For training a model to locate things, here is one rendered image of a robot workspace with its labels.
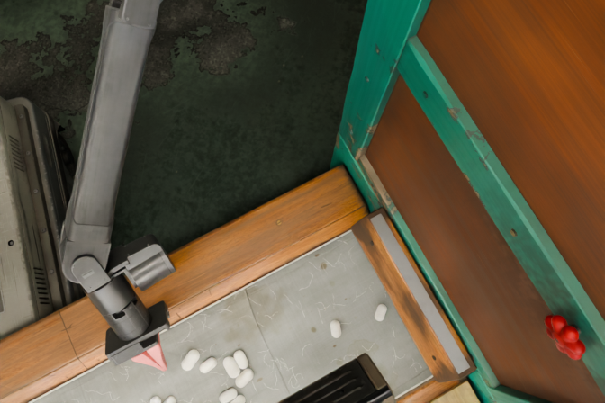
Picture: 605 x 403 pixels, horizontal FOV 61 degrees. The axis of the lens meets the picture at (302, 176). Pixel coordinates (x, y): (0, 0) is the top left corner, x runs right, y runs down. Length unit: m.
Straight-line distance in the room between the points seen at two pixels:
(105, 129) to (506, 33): 0.50
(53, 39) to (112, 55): 1.48
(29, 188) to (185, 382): 0.77
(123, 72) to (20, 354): 0.57
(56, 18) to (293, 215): 1.47
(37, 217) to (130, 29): 0.93
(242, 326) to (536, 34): 0.75
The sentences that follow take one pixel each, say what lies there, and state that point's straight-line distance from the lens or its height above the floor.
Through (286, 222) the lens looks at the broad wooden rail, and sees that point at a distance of 0.97.
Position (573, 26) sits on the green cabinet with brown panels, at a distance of 0.37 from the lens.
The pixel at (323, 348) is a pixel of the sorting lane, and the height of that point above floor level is 0.74.
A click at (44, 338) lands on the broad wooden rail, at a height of 0.76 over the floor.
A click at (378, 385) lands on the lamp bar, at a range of 0.63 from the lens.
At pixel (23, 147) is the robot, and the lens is 1.61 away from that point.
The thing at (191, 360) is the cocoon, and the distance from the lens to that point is 0.98.
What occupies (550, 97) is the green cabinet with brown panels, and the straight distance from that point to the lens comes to 0.41.
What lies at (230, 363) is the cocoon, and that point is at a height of 0.76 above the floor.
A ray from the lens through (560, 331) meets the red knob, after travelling 0.53.
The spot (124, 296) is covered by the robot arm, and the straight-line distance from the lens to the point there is 0.83.
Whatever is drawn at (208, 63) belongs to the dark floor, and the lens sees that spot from 1.97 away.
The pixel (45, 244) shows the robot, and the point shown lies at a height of 0.36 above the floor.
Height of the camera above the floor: 1.72
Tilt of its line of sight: 75 degrees down
